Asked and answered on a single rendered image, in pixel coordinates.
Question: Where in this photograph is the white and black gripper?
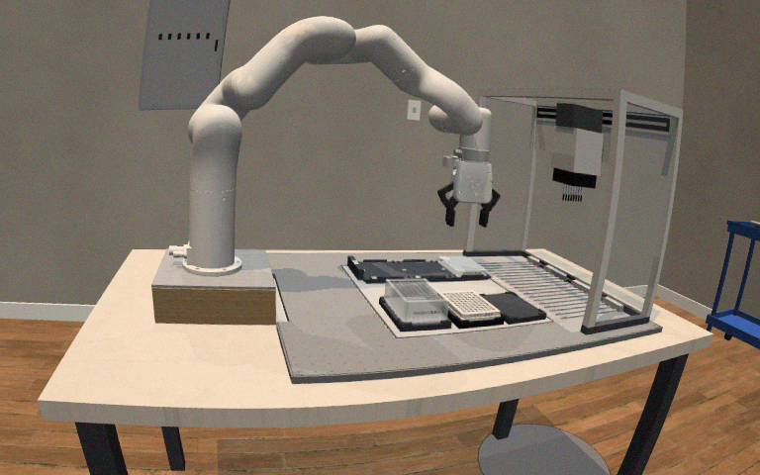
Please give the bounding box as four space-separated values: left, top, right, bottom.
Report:
437 158 501 228

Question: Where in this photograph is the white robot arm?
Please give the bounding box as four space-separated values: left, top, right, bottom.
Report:
169 17 492 276

